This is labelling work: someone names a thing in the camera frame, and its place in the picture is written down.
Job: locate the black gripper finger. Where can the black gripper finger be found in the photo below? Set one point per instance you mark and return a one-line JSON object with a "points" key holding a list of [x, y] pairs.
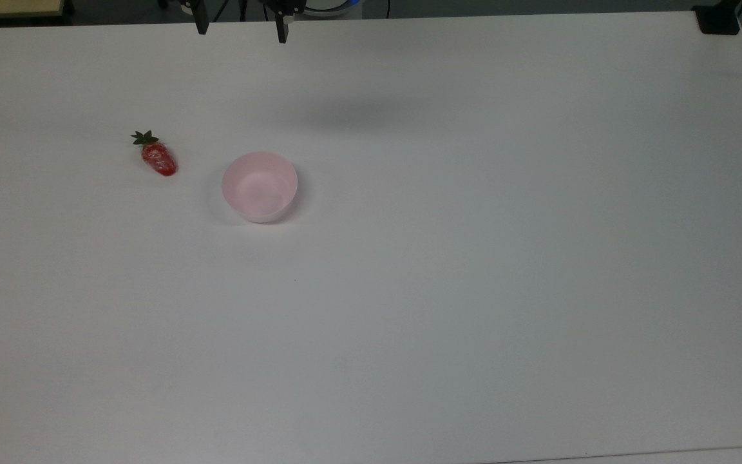
{"points": [[201, 19], [282, 29]]}

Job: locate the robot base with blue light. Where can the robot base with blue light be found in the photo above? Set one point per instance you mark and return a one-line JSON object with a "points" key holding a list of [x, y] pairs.
{"points": [[334, 6]]}

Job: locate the red strawberry with green leaves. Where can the red strawberry with green leaves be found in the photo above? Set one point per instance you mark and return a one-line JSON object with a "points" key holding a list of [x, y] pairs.
{"points": [[158, 159]]}

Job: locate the pink plastic bowl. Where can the pink plastic bowl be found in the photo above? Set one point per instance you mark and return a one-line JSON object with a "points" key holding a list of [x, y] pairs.
{"points": [[259, 187]]}

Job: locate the light wooden side table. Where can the light wooden side table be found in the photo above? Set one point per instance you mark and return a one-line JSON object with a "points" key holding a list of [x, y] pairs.
{"points": [[10, 6]]}

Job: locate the black table clamp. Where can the black table clamp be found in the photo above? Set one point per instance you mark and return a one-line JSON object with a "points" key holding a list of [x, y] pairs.
{"points": [[717, 19]]}

